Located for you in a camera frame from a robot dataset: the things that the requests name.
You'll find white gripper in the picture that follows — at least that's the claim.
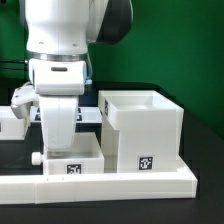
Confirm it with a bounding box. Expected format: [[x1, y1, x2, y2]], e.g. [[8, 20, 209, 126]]
[[39, 96, 78, 150]]

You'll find white drawer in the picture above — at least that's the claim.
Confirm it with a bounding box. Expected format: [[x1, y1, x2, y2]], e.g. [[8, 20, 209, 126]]
[[0, 106, 30, 140], [32, 132, 104, 175]]

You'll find white drawer cabinet box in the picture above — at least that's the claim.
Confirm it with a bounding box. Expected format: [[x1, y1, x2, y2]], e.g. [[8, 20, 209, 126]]
[[98, 90, 184, 173]]

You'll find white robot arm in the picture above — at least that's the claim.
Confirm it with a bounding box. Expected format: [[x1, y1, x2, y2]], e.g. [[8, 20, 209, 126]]
[[19, 0, 133, 152]]

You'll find fiducial marker sheet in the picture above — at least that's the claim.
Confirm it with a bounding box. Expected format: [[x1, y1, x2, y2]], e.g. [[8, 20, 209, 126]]
[[30, 106, 102, 124]]

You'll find black cable with metal plug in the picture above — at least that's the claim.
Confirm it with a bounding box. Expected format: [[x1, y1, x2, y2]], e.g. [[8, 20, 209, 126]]
[[0, 58, 29, 72]]

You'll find white L-shaped fence wall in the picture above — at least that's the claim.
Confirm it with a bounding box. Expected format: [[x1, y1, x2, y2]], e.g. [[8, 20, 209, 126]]
[[0, 158, 198, 205]]

